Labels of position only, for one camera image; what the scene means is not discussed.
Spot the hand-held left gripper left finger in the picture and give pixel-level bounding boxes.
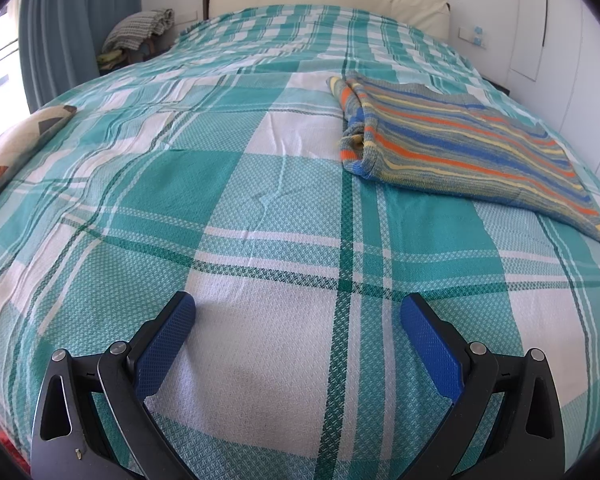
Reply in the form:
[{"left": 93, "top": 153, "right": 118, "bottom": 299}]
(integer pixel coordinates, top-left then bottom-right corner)
[{"left": 30, "top": 291, "right": 197, "bottom": 480}]

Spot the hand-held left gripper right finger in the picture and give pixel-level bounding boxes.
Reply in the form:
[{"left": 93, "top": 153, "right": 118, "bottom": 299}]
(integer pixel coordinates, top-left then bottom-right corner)
[{"left": 400, "top": 293, "right": 567, "bottom": 480}]

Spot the striped knit sweater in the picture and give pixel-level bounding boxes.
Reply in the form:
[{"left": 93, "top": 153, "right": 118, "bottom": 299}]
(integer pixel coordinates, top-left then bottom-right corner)
[{"left": 327, "top": 74, "right": 600, "bottom": 244}]

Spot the teal plaid blanket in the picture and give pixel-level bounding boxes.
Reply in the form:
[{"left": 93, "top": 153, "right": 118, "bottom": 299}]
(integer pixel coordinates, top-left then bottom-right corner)
[{"left": 0, "top": 4, "right": 600, "bottom": 480}]

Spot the patterned pillow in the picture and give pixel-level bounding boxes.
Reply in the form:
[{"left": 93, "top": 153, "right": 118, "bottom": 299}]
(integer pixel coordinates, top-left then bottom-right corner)
[{"left": 0, "top": 105, "right": 78, "bottom": 221}]

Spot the pile of folded cloths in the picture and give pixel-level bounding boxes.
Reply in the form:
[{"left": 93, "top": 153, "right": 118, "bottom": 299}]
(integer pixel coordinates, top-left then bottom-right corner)
[{"left": 97, "top": 8, "right": 176, "bottom": 68}]

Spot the teal curtain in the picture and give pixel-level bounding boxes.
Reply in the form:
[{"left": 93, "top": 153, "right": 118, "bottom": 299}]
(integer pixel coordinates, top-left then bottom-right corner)
[{"left": 17, "top": 0, "right": 143, "bottom": 113}]

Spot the white wardrobe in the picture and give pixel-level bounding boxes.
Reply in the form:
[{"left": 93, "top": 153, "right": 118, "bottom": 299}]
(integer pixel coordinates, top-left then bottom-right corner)
[{"left": 510, "top": 0, "right": 600, "bottom": 181}]

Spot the wall switch panel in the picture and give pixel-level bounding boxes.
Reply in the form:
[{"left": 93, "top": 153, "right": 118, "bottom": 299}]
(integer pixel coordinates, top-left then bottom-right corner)
[{"left": 457, "top": 24, "right": 487, "bottom": 47}]

